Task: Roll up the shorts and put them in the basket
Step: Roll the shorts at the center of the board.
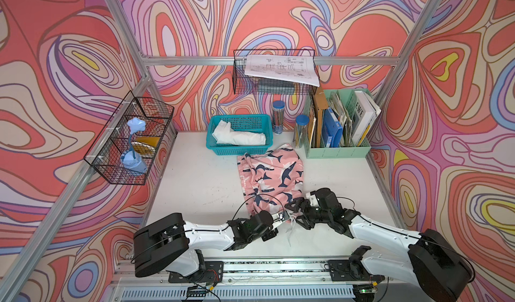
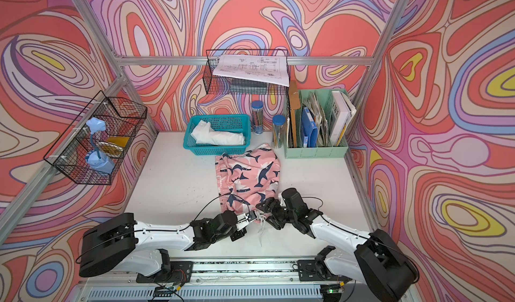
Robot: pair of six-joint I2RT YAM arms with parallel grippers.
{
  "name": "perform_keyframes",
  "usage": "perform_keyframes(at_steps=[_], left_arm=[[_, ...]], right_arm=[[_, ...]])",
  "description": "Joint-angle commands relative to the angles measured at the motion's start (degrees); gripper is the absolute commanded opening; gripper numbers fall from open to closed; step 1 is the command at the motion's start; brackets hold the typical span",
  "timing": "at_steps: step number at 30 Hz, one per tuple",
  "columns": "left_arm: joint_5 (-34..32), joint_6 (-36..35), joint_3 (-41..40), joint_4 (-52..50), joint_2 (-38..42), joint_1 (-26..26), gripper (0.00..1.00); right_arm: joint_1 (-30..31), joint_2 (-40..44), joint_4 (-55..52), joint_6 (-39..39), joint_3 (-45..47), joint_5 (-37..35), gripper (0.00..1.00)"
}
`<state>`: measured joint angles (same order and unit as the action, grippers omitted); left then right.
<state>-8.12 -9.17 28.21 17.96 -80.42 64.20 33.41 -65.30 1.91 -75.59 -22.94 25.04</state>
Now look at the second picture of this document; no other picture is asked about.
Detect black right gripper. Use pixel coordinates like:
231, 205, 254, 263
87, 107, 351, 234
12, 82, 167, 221
256, 197, 297, 230

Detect pink shark print shorts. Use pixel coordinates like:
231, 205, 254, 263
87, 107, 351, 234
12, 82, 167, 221
215, 144, 281, 215

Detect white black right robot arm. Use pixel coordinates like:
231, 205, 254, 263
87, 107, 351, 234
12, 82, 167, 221
256, 188, 420, 301

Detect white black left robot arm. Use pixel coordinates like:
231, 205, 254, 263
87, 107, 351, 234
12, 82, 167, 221
76, 211, 257, 282

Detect blue lid straw tube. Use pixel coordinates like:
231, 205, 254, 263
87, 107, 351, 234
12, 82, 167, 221
272, 115, 286, 148

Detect blue binder folder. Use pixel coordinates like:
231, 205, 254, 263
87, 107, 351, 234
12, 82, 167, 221
301, 107, 319, 148

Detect mint green file organizer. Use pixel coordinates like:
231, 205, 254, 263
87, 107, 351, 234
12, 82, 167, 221
284, 89, 350, 159

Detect white folded cloth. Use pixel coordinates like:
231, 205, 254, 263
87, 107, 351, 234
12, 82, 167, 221
190, 120, 245, 146

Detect teal plastic basket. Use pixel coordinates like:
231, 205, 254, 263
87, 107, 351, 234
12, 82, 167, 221
183, 114, 251, 156

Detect blue lid pencil tube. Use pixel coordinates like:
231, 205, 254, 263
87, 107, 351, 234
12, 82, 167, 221
251, 100, 264, 134

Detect stack of worn papers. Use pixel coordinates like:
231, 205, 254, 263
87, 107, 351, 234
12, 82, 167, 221
307, 92, 331, 147

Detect brown cardboard folder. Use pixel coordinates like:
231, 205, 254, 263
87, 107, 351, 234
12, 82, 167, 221
288, 79, 301, 148

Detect white yellow book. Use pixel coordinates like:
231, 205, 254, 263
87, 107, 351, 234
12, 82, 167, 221
329, 90, 357, 147

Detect yellow item in basket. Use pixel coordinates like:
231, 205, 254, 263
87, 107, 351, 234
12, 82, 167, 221
98, 136, 130, 158

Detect white printed paper sheet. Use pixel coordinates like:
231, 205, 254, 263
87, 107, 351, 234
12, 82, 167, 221
213, 54, 290, 87

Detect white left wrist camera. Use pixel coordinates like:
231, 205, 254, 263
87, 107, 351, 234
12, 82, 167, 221
236, 211, 259, 230

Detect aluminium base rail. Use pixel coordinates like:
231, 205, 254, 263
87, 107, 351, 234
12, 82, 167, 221
69, 257, 377, 301

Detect black wire side basket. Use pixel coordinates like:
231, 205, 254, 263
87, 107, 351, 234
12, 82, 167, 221
44, 91, 148, 185

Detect black wire wall basket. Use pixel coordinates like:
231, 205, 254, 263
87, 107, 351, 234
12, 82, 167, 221
203, 48, 290, 95

